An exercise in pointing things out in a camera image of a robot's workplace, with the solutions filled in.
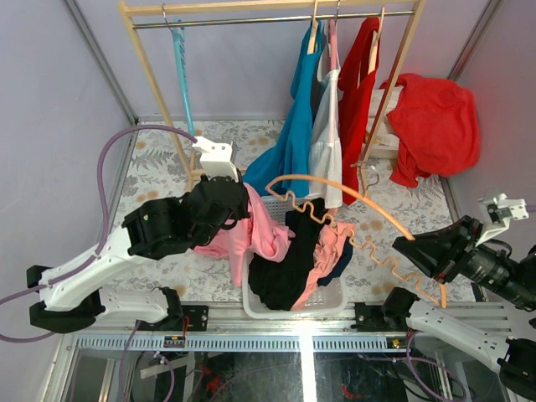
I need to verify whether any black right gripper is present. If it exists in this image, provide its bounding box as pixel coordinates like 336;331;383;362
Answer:
389;210;536;307

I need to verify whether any pink t shirt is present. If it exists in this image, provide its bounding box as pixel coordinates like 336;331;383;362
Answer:
193;183;296;287

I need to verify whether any orange hanger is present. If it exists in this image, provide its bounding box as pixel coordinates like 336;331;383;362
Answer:
265;174;448;308

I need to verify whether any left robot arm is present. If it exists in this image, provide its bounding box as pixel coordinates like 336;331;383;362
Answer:
27;177;250;334

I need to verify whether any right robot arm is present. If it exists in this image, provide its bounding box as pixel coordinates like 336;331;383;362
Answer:
381;216;535;400

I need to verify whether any teal t shirt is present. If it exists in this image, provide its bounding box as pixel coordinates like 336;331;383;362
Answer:
243;22;325;196

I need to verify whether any white t shirt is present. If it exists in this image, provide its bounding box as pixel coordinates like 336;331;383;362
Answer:
308;20;343;183

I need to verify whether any light blue hanger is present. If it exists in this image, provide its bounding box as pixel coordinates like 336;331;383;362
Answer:
161;3;195;136

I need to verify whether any red hanging t shirt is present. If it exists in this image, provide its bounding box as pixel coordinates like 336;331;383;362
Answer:
338;17;380;191

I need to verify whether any cream wooden hanger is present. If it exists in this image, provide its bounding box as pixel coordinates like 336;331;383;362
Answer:
307;0;318;55

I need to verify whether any pink hanger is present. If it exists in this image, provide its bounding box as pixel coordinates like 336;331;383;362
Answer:
328;0;341;70

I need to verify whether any wooden hanger right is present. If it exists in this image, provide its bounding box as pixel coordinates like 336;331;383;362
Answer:
368;7;385;74

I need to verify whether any floral mat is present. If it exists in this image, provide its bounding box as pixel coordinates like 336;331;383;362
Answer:
110;121;452;302

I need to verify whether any black garment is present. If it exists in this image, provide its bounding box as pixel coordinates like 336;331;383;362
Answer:
248;198;353;312

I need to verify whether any peach garment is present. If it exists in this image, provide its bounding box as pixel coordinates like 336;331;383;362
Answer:
291;222;355;311

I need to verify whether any white laundry basket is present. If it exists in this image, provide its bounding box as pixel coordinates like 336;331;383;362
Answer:
242;196;347;319

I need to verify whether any white folded cloth stack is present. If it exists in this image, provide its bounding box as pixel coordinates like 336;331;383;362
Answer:
365;86;403;148

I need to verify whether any red cloth pile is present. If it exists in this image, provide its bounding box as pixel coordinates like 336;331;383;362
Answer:
387;73;481;188

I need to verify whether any wooden clothes rack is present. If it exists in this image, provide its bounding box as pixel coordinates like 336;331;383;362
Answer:
116;0;427;202

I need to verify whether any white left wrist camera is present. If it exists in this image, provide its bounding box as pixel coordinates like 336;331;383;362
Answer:
193;136;239;182

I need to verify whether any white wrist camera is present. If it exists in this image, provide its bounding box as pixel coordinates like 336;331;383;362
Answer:
193;136;239;182
477;193;530;245

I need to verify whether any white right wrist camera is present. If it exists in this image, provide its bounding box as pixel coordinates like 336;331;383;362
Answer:
477;193;530;245

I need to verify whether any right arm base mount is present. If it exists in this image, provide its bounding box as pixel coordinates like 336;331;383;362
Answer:
351;302;397;332

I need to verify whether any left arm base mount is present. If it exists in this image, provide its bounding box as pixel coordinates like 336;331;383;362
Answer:
183;305;209;332

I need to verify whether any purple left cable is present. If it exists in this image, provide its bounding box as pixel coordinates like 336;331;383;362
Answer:
0;124;198;402

